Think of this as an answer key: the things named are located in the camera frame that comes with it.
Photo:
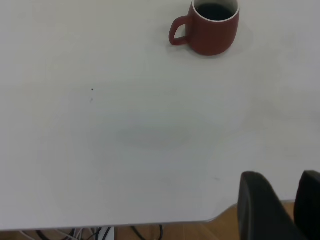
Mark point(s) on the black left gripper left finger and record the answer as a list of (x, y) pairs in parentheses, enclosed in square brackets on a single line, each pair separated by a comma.
[(260, 212)]

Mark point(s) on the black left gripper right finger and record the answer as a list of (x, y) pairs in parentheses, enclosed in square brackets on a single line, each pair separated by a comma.
[(310, 200)]

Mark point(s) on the red ceramic coffee cup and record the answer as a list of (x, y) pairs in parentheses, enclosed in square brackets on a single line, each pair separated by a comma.
[(212, 37)]

